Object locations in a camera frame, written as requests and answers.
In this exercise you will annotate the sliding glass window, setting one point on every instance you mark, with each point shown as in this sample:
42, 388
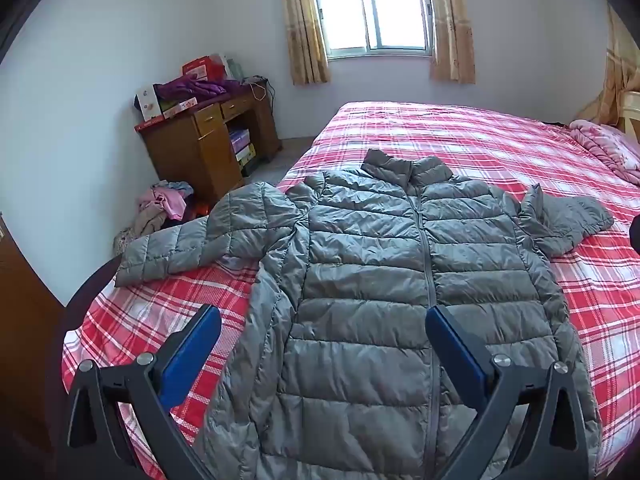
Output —
370, 10

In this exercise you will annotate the cream wooden headboard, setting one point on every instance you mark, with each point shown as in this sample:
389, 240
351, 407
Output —
632, 115

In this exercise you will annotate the bed with red plaid sheet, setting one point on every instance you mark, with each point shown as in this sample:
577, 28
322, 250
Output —
450, 130

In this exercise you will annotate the wooden desk with drawers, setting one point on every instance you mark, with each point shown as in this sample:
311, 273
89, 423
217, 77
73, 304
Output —
200, 155

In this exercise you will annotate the short beige patterned curtain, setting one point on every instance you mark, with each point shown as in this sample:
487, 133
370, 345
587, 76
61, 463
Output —
450, 35
302, 35

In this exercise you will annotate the flat pink printed box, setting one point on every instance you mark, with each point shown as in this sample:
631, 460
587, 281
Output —
177, 107

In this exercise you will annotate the flat red box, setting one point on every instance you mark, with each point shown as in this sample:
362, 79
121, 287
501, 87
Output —
150, 124

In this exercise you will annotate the grey puffer jacket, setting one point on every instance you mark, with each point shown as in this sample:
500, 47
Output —
370, 270

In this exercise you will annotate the purple clothes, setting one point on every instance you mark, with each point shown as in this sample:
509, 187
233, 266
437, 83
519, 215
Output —
192, 89

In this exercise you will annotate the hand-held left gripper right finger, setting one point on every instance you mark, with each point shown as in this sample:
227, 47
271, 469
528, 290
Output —
457, 347

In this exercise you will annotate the pale green bottle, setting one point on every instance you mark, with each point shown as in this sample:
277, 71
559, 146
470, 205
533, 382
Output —
237, 70

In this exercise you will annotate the white printed box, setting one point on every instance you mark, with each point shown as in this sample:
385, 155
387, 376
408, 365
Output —
148, 102

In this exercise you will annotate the brown wooden door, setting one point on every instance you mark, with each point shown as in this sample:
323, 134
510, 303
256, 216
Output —
25, 320

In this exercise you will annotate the floral cloth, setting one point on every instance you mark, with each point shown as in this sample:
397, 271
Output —
124, 241

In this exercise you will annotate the red cardboard box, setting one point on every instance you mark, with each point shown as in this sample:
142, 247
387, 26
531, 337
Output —
197, 67

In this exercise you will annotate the long yellow patterned curtain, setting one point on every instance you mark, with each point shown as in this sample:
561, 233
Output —
612, 70

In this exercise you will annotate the purple shoe box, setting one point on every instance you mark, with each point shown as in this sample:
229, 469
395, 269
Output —
239, 140

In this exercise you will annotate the pink floral quilt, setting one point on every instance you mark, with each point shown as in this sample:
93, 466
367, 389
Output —
605, 145

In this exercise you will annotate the pink clothes pile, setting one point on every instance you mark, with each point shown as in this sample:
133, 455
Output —
162, 200

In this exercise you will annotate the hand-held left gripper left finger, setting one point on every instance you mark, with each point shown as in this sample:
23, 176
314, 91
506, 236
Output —
192, 355

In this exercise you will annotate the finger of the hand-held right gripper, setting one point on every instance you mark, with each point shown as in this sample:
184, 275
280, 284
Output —
636, 234

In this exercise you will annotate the white shoe box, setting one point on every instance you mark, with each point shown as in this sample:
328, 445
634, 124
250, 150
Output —
246, 152

